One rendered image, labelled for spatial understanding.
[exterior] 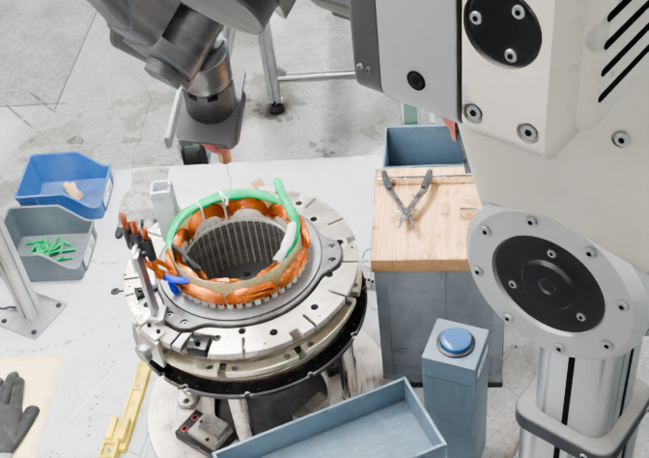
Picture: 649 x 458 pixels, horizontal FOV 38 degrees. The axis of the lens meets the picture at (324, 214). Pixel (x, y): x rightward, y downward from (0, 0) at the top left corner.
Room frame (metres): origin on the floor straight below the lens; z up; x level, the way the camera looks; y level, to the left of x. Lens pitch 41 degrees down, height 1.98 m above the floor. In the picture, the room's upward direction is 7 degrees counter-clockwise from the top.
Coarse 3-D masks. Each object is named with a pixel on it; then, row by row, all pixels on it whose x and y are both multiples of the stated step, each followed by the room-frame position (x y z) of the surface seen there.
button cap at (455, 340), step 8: (448, 328) 0.81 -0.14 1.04; (456, 328) 0.80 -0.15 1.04; (440, 336) 0.79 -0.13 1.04; (448, 336) 0.79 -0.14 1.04; (456, 336) 0.79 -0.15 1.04; (464, 336) 0.79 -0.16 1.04; (440, 344) 0.79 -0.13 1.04; (448, 344) 0.78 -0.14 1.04; (456, 344) 0.78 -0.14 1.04; (464, 344) 0.77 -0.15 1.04; (448, 352) 0.77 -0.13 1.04; (456, 352) 0.77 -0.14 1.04
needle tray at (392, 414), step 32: (320, 416) 0.68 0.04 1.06; (352, 416) 0.69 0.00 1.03; (384, 416) 0.69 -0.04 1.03; (416, 416) 0.68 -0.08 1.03; (224, 448) 0.65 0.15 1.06; (256, 448) 0.66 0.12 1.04; (288, 448) 0.67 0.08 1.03; (320, 448) 0.66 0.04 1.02; (352, 448) 0.66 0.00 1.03; (384, 448) 0.65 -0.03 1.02; (416, 448) 0.64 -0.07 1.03
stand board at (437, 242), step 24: (408, 168) 1.11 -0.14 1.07; (432, 168) 1.11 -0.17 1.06; (456, 168) 1.10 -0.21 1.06; (384, 192) 1.06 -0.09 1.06; (408, 192) 1.06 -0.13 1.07; (432, 192) 1.05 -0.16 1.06; (456, 192) 1.04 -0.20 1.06; (384, 216) 1.01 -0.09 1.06; (432, 216) 1.00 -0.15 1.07; (456, 216) 0.99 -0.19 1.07; (384, 240) 0.96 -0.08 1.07; (408, 240) 0.96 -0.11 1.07; (432, 240) 0.95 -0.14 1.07; (456, 240) 0.94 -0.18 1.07; (384, 264) 0.92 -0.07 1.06; (408, 264) 0.92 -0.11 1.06; (432, 264) 0.91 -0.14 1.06; (456, 264) 0.91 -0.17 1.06
